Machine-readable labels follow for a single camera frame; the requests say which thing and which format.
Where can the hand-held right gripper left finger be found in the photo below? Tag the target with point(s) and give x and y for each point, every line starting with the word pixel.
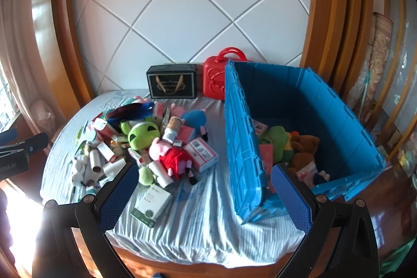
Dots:
pixel 119 196

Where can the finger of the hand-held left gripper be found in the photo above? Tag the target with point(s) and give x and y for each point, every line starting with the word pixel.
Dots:
pixel 8 136
pixel 32 143

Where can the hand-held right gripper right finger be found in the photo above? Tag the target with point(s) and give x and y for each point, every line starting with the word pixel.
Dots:
pixel 293 199

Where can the white paper roll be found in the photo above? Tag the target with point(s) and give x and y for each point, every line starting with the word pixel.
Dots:
pixel 114 169
pixel 160 173

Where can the white and green box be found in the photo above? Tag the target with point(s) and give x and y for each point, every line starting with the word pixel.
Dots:
pixel 150 204

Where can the round green monster plush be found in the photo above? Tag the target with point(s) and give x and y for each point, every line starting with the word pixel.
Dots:
pixel 146 175

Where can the blue plastic storage bin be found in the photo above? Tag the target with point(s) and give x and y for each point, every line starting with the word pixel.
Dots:
pixel 242 134

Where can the clear plastic bag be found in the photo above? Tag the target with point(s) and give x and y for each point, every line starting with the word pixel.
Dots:
pixel 42 115

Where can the small white pink doll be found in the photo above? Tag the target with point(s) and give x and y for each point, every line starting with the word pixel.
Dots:
pixel 306 172

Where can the cardboard tube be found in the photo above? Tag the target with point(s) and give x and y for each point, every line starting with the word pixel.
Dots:
pixel 95 160

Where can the red packet with label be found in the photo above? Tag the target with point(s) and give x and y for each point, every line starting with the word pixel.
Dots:
pixel 265 156

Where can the brown teddy bear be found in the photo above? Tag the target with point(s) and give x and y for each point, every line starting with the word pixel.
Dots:
pixel 303 147

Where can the white teal plastic toy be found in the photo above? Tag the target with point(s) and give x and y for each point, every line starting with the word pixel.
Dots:
pixel 88 136

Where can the green dinosaur plush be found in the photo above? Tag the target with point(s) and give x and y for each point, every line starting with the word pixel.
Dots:
pixel 277 141

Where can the pink pig plush red dress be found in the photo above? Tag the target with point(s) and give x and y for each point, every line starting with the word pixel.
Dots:
pixel 171 159

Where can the green alien head plush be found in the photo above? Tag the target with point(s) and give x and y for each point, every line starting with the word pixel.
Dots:
pixel 141 136

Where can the pile of small pink boxes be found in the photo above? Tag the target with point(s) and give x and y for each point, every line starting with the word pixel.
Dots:
pixel 104 131

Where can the green frog plush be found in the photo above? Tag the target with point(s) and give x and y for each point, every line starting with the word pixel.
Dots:
pixel 125 127

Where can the pink white labelled box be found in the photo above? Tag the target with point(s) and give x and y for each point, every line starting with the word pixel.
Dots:
pixel 259 127

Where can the beige curtain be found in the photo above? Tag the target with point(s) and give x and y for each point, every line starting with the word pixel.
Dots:
pixel 19 53

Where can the light blue striped bedsheet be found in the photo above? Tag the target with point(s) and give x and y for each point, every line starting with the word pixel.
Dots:
pixel 202 216

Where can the beige can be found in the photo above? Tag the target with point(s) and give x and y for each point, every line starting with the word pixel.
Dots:
pixel 172 128

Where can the blue purple feather toy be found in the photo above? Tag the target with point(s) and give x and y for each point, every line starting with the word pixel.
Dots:
pixel 130 110

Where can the pink box with barcode label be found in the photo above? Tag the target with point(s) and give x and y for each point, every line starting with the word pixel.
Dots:
pixel 200 152

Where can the flat pink box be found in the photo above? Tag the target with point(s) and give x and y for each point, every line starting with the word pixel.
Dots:
pixel 188 133

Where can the pink pig plush blue body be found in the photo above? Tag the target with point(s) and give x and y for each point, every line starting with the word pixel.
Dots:
pixel 195 120

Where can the green plastic bag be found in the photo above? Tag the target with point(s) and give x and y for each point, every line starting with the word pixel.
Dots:
pixel 400 260

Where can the black gift bag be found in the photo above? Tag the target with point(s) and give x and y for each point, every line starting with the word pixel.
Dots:
pixel 171 82

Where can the red toy suitcase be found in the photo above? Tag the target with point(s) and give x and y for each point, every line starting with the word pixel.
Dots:
pixel 213 79

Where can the rolled patterned carpet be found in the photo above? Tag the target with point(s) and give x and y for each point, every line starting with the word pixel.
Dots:
pixel 379 50

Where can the white quilted headboard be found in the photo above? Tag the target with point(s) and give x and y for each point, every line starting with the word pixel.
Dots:
pixel 195 4

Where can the wooden headboard frame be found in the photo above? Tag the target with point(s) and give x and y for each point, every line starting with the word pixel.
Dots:
pixel 62 20

